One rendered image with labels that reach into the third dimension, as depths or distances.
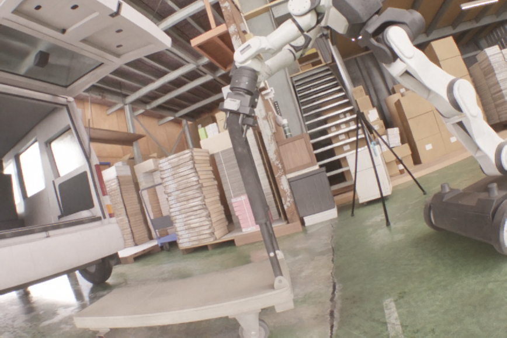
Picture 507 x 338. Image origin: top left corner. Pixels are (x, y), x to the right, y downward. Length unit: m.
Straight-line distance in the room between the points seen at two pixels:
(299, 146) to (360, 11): 1.77
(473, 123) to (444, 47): 3.65
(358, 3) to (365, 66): 5.58
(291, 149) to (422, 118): 2.31
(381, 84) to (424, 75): 5.45
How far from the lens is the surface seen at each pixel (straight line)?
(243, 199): 2.77
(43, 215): 3.46
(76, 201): 2.79
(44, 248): 1.95
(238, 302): 0.86
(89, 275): 2.83
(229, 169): 3.18
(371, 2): 1.14
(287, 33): 0.92
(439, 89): 1.14
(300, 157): 2.61
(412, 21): 1.21
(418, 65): 1.10
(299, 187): 2.61
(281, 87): 3.61
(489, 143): 1.25
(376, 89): 6.53
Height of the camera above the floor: 0.52
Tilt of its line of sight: 8 degrees up
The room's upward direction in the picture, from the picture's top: 17 degrees counter-clockwise
